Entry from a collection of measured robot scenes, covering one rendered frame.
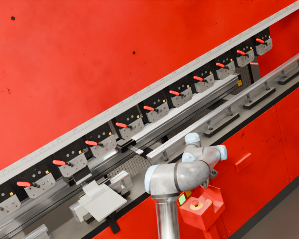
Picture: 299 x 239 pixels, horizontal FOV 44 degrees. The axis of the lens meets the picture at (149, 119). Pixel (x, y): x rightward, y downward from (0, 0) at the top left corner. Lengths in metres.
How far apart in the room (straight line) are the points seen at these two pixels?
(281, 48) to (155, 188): 2.33
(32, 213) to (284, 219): 1.84
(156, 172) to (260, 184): 1.55
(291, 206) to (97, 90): 1.86
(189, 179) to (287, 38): 2.23
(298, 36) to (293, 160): 1.03
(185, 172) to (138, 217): 0.86
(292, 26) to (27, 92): 2.29
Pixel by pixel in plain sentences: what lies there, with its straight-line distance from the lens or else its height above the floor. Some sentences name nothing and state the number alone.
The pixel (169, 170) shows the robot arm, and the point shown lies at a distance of 1.48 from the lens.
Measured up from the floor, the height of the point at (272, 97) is 0.88.
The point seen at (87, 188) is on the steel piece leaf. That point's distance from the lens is 2.20.
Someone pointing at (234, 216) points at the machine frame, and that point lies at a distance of 2.83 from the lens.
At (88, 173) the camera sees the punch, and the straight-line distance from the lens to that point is 2.14.
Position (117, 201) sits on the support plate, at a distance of 2.01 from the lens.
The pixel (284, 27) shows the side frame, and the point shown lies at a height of 1.14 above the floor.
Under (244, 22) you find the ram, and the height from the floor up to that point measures 1.46.
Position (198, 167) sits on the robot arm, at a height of 1.31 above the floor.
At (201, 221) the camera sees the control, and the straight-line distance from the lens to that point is 2.11.
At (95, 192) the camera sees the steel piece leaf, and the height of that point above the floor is 1.00.
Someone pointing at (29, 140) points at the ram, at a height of 1.47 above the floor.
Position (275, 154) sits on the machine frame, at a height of 0.45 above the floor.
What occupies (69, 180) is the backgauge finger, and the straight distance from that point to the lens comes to 2.34.
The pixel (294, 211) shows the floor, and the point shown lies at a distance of 3.13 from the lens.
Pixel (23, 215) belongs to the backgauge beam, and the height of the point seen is 0.97.
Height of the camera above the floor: 2.15
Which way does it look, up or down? 25 degrees down
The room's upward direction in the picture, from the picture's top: 20 degrees counter-clockwise
